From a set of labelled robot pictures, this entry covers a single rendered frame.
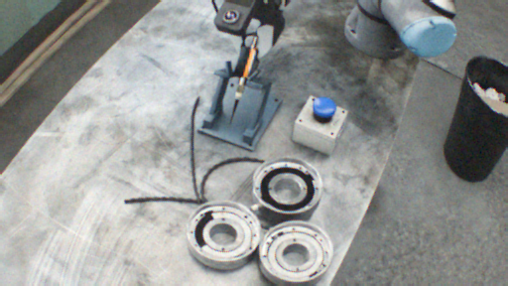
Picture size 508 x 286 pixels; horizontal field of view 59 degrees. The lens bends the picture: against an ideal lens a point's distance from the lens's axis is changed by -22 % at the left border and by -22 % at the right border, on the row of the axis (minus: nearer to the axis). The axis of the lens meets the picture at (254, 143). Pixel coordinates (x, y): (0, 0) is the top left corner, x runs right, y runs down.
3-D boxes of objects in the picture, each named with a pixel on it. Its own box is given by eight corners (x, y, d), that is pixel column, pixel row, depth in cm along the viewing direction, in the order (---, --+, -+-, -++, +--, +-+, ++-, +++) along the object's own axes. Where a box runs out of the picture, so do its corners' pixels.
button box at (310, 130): (330, 156, 92) (335, 137, 88) (291, 140, 94) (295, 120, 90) (345, 124, 97) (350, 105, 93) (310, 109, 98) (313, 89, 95)
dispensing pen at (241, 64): (217, 123, 91) (246, 26, 86) (226, 119, 95) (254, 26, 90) (229, 128, 90) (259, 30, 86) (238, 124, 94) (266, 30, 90)
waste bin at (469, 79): (491, 200, 186) (532, 131, 154) (430, 171, 194) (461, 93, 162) (500, 144, 207) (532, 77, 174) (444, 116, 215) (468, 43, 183)
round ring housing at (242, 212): (272, 256, 79) (275, 242, 76) (209, 283, 75) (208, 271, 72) (236, 205, 85) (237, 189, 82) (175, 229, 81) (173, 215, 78)
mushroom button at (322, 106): (327, 137, 91) (331, 115, 87) (305, 127, 92) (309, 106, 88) (335, 121, 94) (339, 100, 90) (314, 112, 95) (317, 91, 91)
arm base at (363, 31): (354, 11, 121) (359, -21, 114) (411, 35, 118) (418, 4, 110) (335, 41, 112) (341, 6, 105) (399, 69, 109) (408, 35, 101)
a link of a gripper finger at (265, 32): (287, 50, 92) (286, 7, 85) (274, 70, 88) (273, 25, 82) (270, 46, 93) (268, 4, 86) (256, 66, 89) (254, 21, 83)
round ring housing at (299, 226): (340, 269, 78) (347, 257, 75) (284, 304, 73) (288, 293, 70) (302, 223, 83) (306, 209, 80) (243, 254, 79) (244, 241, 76)
